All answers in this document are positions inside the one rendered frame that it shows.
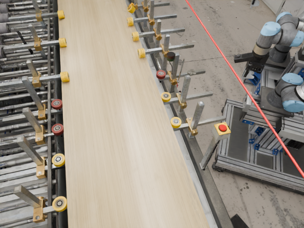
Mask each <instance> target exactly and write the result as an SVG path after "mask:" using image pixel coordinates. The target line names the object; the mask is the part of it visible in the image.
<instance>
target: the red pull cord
mask: <svg viewBox="0 0 304 228"><path fill-rule="evenodd" d="M186 2H187V4H188V5H189V7H190V8H191V9H192V11H193V13H194V14H195V16H196V17H197V19H198V20H199V22H200V23H201V25H202V26H203V28H204V29H205V31H206V32H207V34H208V35H209V37H210V38H211V40H212V41H213V43H214V44H215V46H216V47H217V49H218V50H219V52H220V53H221V55H222V56H223V58H224V59H225V61H226V62H227V64H228V65H229V67H230V68H231V70H232V71H233V73H234V74H235V76H236V77H237V79H238V80H239V82H240V83H241V85H242V86H243V88H244V89H245V91H246V92H247V94H248V95H249V97H250V98H251V100H252V101H253V103H254V105H255V106H256V107H257V109H258V110H259V112H260V113H261V115H262V116H263V118H264V120H265V121H266V122H267V124H268V125H269V127H270V128H271V130H272V132H273V133H274V134H275V136H276V137H277V139H278V140H279V142H280V143H281V145H282V147H283V148H284V149H285V151H286V152H287V154H288V155H289V157H290V158H291V160H292V162H293V163H294V164H295V166H296V167H297V169H298V170H299V172H300V173H301V175H302V177H303V178H304V173H303V171H302V170H301V169H300V167H299V165H298V164H297V162H296V161H295V159H294V158H293V157H292V155H291V153H290V152H289V150H288V149H287V148H286V146H285V145H284V143H283V142H282V140H281V139H280V137H279V136H278V134H277V133H276V131H275V130H274V129H273V127H272V125H271V124H270V122H269V121H268V119H267V118H266V116H265V115H264V114H263V112H262V110H261V109H260V108H259V106H258V105H257V103H256V102H255V100H254V99H253V97H252V96H251V94H250V93H249V91H248V90H247V88H246V87H245V85H244V84H243V82H242V81H241V79H240V78H239V76H238V75H237V73H236V72H235V70H234V69H233V68H232V66H231V65H230V63H229V62H228V60H227V59H226V57H225V56H224V54H223V53H222V51H221V50H220V48H219V47H218V45H217V44H216V42H215V41H214V39H213V38H212V36H211V35H210V33H209V32H208V30H207V29H206V27H205V26H204V25H203V23H202V22H201V20H200V19H199V17H198V15H197V14H196V13H195V11H194V10H193V8H192V7H191V5H190V4H189V2H188V1H187V0H186Z"/></svg>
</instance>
